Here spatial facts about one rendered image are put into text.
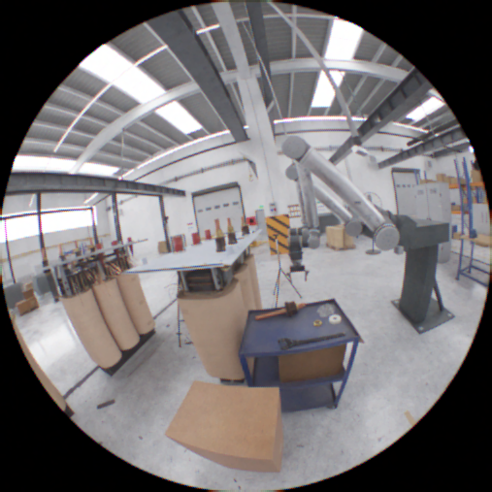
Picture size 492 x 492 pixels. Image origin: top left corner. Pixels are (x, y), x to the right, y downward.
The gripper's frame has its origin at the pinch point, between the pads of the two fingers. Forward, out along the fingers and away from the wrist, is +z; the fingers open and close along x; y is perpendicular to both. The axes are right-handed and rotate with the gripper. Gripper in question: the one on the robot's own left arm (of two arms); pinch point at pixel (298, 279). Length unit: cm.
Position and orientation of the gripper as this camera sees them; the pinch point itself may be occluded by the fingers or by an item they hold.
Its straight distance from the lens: 151.9
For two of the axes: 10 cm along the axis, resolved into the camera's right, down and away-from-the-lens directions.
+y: 2.5, -1.9, 9.5
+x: -9.5, 1.2, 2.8
